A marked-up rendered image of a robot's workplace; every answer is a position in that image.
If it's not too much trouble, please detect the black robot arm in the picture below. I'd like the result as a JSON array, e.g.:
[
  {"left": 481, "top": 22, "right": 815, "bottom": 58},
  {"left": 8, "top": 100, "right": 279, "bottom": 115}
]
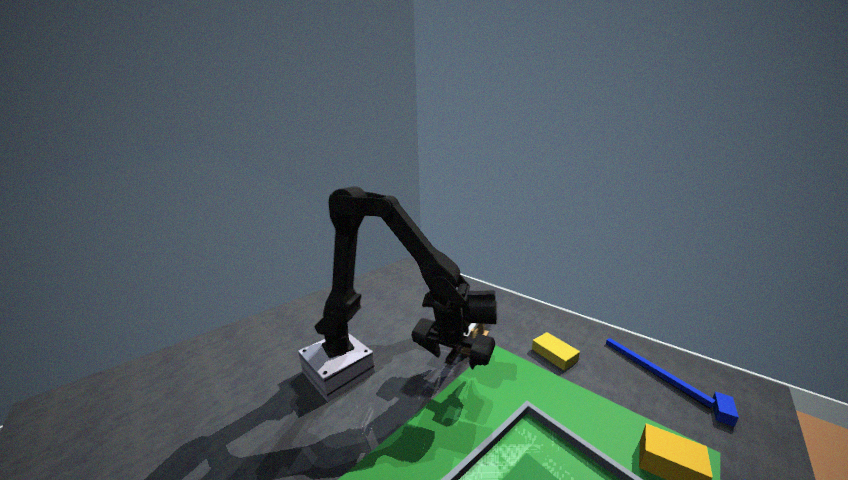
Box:
[{"left": 315, "top": 186, "right": 496, "bottom": 358}]

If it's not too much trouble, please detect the green putting mat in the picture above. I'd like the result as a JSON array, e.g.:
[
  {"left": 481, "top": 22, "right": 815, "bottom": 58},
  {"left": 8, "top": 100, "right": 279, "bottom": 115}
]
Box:
[{"left": 339, "top": 346, "right": 698, "bottom": 480}]

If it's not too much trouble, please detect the red putter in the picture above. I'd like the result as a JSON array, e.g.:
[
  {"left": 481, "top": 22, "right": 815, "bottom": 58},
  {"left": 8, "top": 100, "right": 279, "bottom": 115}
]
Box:
[{"left": 446, "top": 323, "right": 479, "bottom": 365}]

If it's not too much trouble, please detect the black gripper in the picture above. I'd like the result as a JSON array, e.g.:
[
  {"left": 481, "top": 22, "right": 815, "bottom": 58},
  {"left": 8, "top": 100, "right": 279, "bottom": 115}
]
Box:
[{"left": 411, "top": 314, "right": 495, "bottom": 370}]

